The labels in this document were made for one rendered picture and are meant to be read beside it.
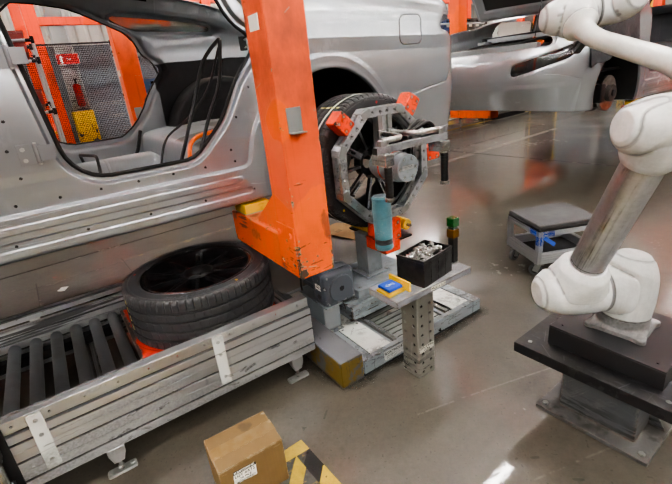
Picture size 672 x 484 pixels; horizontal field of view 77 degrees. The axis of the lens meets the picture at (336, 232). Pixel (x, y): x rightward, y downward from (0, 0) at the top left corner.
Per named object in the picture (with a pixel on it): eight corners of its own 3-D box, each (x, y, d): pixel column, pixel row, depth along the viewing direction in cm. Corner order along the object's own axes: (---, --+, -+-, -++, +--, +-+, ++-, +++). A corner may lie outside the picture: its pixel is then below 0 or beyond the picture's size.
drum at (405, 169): (389, 174, 214) (388, 146, 209) (420, 180, 197) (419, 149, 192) (368, 180, 207) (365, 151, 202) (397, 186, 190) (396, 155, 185)
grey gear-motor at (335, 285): (317, 294, 250) (309, 239, 238) (361, 323, 217) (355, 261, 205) (290, 306, 241) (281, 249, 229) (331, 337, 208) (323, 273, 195)
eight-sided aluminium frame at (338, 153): (420, 203, 231) (416, 98, 212) (429, 205, 226) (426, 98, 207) (338, 230, 204) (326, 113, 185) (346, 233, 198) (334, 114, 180)
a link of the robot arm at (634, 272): (665, 321, 139) (680, 259, 131) (611, 325, 138) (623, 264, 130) (630, 297, 154) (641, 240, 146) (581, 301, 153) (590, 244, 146)
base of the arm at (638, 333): (664, 320, 149) (667, 306, 147) (644, 347, 136) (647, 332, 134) (606, 302, 162) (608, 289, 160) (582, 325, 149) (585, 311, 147)
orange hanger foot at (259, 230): (265, 230, 233) (254, 168, 221) (315, 257, 191) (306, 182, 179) (236, 239, 224) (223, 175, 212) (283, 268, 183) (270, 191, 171)
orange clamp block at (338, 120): (345, 123, 193) (332, 110, 188) (355, 123, 187) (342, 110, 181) (337, 136, 192) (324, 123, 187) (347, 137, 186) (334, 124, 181)
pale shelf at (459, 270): (441, 261, 197) (441, 255, 196) (471, 272, 183) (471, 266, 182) (369, 294, 175) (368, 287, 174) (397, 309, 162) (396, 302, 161)
